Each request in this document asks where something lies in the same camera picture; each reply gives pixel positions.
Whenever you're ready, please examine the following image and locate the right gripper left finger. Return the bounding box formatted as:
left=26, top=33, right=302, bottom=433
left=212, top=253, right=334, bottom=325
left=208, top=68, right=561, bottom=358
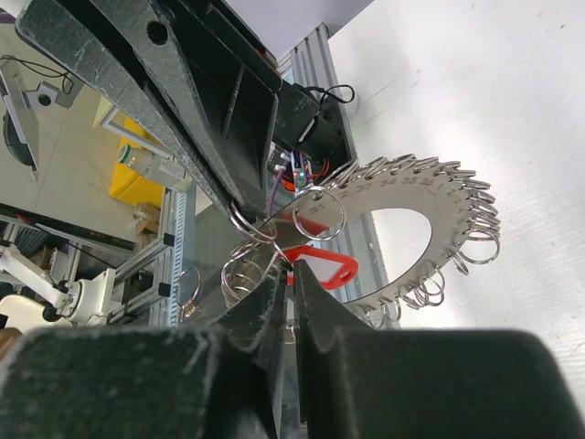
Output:
left=1, top=266, right=286, bottom=438

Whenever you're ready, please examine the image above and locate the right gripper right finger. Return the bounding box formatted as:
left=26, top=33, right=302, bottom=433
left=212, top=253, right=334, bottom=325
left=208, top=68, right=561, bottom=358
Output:
left=293, top=261, right=580, bottom=438

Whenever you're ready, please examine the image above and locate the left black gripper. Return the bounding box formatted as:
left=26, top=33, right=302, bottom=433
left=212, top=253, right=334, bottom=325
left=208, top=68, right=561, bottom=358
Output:
left=13, top=0, right=284, bottom=225

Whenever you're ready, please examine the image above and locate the red handled key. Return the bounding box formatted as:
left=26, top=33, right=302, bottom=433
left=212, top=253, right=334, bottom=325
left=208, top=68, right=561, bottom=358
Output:
left=284, top=245, right=359, bottom=290

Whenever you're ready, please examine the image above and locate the single steel key ring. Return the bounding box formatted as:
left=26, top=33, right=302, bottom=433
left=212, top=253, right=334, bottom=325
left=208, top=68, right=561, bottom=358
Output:
left=228, top=200, right=279, bottom=243

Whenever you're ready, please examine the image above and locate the metal disc with key rings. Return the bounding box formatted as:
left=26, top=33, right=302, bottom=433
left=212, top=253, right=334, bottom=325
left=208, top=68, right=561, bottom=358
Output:
left=220, top=155, right=501, bottom=319

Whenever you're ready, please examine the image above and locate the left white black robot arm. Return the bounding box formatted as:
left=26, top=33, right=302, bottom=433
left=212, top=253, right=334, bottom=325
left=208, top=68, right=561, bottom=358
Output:
left=16, top=1, right=347, bottom=220

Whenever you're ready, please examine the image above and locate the white side table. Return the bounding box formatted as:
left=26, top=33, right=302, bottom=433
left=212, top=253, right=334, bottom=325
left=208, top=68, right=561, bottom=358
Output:
left=93, top=97, right=171, bottom=158

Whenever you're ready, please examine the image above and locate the clear plastic bottle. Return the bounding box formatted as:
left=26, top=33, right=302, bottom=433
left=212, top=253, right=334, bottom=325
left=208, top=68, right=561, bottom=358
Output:
left=118, top=144, right=192, bottom=192

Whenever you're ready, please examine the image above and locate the yellow box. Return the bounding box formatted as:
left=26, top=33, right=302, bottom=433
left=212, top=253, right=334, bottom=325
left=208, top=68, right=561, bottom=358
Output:
left=109, top=138, right=165, bottom=209

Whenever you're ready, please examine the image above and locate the aluminium mounting rail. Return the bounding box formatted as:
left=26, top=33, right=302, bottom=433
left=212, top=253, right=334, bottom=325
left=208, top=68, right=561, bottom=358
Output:
left=278, top=22, right=401, bottom=330

